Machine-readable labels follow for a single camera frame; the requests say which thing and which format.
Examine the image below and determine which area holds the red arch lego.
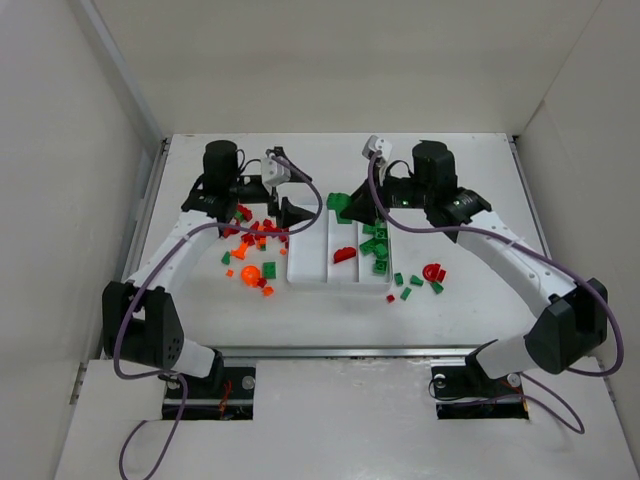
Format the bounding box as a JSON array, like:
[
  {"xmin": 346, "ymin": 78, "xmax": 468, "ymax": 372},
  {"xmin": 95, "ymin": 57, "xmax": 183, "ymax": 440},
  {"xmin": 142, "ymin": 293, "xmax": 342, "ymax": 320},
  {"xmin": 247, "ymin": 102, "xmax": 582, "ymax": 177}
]
[{"xmin": 333, "ymin": 246, "xmax": 357, "ymax": 264}]

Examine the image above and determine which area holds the red green lego tower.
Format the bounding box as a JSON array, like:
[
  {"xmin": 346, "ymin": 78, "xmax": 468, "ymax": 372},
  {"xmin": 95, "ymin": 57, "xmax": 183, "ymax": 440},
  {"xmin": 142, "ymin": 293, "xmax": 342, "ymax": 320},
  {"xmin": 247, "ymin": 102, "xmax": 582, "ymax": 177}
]
[{"xmin": 326, "ymin": 192, "xmax": 352, "ymax": 224}]

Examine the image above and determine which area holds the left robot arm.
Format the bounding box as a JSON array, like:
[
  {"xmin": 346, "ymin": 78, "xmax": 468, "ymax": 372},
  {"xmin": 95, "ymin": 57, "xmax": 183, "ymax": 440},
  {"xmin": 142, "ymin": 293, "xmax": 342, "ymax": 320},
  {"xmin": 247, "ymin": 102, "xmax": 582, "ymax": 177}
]
[{"xmin": 102, "ymin": 140, "xmax": 320, "ymax": 386}]

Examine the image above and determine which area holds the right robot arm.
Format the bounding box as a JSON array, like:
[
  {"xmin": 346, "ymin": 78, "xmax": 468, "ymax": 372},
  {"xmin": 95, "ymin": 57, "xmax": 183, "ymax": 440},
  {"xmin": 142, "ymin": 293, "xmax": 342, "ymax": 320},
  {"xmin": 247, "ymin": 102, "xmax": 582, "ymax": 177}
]
[{"xmin": 343, "ymin": 136, "xmax": 610, "ymax": 396}]

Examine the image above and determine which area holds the green lego pile in tray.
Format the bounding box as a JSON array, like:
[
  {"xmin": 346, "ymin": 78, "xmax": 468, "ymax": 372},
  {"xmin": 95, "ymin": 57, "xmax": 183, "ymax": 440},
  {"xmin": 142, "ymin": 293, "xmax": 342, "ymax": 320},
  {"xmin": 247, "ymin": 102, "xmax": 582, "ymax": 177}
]
[{"xmin": 359, "ymin": 221, "xmax": 390, "ymax": 276}]

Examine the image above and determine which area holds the red lego pile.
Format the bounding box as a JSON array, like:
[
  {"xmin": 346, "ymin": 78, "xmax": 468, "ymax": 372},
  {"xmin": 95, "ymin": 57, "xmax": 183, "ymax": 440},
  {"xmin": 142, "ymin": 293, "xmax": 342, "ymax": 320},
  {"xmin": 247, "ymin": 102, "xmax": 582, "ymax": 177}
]
[{"xmin": 222, "ymin": 204, "xmax": 289, "ymax": 251}]

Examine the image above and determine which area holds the green square lego plate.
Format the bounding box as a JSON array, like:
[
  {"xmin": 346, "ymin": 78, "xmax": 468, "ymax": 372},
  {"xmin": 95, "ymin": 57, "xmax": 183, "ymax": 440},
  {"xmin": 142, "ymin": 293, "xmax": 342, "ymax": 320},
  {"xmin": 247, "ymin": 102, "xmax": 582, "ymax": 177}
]
[{"xmin": 262, "ymin": 261, "xmax": 277, "ymax": 280}]

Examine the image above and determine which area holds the white three-compartment tray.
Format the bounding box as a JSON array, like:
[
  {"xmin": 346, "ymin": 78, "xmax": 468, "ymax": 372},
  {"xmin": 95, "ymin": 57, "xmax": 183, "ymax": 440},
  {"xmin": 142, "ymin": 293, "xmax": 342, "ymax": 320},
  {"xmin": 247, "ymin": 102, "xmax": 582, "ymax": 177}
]
[{"xmin": 286, "ymin": 207, "xmax": 393, "ymax": 294}]

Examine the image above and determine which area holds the orange cone lego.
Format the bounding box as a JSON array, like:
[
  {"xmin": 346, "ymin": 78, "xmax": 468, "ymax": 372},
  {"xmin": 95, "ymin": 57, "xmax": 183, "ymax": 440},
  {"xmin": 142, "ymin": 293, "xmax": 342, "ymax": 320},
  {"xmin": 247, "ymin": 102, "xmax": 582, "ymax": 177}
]
[{"xmin": 231, "ymin": 242, "xmax": 249, "ymax": 260}]

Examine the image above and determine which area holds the orange dome lego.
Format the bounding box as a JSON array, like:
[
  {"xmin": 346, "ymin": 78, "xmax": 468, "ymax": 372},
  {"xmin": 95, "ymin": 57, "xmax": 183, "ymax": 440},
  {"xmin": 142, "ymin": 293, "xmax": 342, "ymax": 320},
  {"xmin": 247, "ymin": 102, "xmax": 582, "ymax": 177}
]
[{"xmin": 240, "ymin": 265, "xmax": 261, "ymax": 288}]

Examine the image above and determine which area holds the red semicircle lego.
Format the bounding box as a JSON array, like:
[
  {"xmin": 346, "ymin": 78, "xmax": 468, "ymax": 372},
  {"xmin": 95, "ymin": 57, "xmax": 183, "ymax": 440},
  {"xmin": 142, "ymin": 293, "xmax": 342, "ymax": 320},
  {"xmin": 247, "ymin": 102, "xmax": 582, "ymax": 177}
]
[{"xmin": 422, "ymin": 263, "xmax": 447, "ymax": 283}]

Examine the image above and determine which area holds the green sloped lego piece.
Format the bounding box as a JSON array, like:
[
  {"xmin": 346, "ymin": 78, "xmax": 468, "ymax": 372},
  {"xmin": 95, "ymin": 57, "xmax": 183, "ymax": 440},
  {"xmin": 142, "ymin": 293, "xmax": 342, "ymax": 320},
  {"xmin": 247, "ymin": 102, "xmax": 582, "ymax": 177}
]
[{"xmin": 410, "ymin": 275, "xmax": 424, "ymax": 286}]

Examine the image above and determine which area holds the small green lego brick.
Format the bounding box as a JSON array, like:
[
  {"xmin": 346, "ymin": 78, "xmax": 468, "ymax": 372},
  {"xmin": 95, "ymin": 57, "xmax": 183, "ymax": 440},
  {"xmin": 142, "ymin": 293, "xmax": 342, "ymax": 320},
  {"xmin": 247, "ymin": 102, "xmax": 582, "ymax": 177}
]
[{"xmin": 430, "ymin": 282, "xmax": 444, "ymax": 294}]

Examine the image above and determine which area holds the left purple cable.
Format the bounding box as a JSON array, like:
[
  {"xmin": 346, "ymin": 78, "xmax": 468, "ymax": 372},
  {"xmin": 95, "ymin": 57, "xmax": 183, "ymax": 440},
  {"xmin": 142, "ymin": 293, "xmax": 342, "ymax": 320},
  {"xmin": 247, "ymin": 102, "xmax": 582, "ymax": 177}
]
[{"xmin": 113, "ymin": 154, "xmax": 324, "ymax": 480}]

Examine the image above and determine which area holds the purple cable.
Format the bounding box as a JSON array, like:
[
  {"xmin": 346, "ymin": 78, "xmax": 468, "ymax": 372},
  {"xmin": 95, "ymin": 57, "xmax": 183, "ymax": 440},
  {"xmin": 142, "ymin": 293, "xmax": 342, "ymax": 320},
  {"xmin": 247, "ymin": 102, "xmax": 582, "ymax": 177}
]
[
  {"xmin": 367, "ymin": 149, "xmax": 625, "ymax": 435},
  {"xmin": 113, "ymin": 154, "xmax": 324, "ymax": 480}
]

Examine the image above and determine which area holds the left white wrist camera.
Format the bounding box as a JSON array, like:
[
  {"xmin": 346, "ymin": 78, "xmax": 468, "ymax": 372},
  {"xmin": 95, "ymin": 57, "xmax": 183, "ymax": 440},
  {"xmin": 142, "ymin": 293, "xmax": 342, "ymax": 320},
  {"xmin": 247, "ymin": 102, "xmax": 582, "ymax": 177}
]
[{"xmin": 260, "ymin": 146, "xmax": 291, "ymax": 190}]

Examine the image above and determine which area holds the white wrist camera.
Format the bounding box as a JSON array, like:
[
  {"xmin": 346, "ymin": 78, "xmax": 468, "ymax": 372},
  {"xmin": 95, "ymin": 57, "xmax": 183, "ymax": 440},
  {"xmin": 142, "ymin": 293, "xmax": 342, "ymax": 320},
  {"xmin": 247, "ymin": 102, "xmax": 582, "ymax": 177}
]
[
  {"xmin": 260, "ymin": 146, "xmax": 291, "ymax": 190},
  {"xmin": 362, "ymin": 135, "xmax": 393, "ymax": 161}
]

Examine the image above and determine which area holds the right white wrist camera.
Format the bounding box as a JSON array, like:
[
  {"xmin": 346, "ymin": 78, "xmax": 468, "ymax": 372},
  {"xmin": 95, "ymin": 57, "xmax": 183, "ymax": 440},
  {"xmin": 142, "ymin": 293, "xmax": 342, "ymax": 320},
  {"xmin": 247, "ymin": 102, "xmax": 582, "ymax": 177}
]
[{"xmin": 362, "ymin": 135, "xmax": 393, "ymax": 161}]

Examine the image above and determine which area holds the aluminium rail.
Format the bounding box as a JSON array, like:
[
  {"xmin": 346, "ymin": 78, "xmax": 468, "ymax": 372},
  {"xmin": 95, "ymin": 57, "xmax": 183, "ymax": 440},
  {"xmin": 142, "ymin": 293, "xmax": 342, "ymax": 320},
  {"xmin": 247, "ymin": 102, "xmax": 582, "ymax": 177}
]
[{"xmin": 217, "ymin": 346, "xmax": 474, "ymax": 359}]

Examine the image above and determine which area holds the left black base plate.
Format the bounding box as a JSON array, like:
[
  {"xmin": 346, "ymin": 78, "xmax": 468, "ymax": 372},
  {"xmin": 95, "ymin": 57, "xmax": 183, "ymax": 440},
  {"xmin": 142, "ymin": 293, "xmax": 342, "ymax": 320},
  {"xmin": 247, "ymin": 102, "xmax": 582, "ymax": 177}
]
[{"xmin": 181, "ymin": 360, "xmax": 257, "ymax": 421}]

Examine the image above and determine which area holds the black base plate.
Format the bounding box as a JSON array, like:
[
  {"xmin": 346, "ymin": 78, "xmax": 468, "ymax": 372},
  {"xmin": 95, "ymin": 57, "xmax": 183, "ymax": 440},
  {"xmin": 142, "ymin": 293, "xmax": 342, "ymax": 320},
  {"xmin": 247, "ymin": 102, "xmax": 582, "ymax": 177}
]
[
  {"xmin": 181, "ymin": 360, "xmax": 257, "ymax": 421},
  {"xmin": 428, "ymin": 365, "xmax": 529, "ymax": 420}
]

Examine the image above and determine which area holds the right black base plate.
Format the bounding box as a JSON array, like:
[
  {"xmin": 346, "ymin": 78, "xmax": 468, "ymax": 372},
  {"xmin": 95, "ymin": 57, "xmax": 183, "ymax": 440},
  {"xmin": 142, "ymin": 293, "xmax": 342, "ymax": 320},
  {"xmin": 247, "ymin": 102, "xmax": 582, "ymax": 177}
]
[{"xmin": 428, "ymin": 365, "xmax": 529, "ymax": 420}]

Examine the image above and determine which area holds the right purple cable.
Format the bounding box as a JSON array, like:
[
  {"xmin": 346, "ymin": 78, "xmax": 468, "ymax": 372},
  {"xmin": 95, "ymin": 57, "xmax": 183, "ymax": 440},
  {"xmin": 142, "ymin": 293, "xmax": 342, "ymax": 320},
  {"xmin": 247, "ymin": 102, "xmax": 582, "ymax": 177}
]
[{"xmin": 367, "ymin": 149, "xmax": 625, "ymax": 435}]

